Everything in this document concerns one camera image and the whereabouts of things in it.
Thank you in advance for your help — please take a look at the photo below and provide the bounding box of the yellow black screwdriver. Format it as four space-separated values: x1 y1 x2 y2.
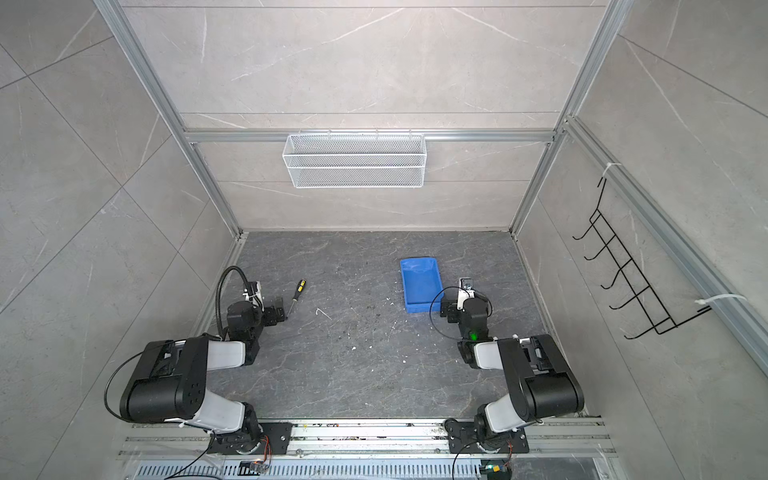
286 279 306 318

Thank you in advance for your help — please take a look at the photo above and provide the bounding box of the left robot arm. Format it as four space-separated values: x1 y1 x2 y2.
119 297 292 455

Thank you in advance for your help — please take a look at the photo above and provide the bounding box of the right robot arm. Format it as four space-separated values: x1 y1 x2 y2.
439 294 585 452

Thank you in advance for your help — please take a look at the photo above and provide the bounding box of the blue plastic bin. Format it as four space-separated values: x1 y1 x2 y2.
400 257 443 314

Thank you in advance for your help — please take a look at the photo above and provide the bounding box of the small white debris stick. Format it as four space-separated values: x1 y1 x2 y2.
315 308 332 320

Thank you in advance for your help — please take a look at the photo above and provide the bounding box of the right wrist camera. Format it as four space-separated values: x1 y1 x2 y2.
457 277 475 310

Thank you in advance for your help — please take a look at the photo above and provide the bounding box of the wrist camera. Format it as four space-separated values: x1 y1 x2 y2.
243 281 264 310
457 277 475 310

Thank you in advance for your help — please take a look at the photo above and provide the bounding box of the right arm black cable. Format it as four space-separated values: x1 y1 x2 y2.
428 286 475 342

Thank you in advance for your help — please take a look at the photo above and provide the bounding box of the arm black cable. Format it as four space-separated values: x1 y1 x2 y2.
428 286 475 342
215 265 252 341

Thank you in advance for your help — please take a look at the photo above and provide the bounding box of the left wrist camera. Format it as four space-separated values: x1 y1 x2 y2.
243 281 264 310

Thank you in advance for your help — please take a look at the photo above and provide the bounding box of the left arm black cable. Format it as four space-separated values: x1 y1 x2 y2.
215 265 252 341

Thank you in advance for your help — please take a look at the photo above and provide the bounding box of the white wire mesh basket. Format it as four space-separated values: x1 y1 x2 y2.
282 133 428 189

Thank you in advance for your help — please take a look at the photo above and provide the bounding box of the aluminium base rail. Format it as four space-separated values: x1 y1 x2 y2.
117 417 619 462

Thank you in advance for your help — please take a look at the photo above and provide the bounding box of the black wire hook rack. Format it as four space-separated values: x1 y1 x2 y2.
571 178 713 341

